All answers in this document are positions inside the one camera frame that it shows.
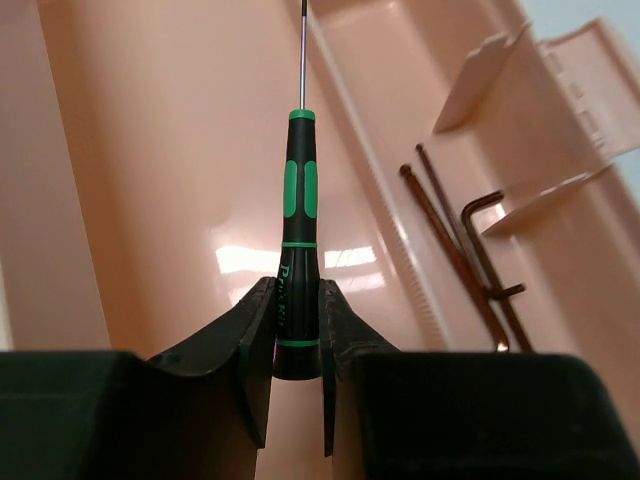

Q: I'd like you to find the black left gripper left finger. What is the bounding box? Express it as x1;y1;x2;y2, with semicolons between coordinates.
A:
1;277;275;479

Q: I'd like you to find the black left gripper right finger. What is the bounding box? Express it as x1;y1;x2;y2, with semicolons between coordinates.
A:
319;280;639;479

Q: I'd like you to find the large brown hex key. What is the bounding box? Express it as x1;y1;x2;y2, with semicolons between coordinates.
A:
399;164;510;353

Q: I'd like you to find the black green precision screwdriver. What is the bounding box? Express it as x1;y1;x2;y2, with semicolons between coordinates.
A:
274;1;320;381

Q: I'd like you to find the pink plastic toolbox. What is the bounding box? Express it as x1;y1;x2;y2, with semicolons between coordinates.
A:
1;1;639;479

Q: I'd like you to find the small brown hex key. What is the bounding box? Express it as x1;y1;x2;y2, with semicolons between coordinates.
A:
460;190;526;301

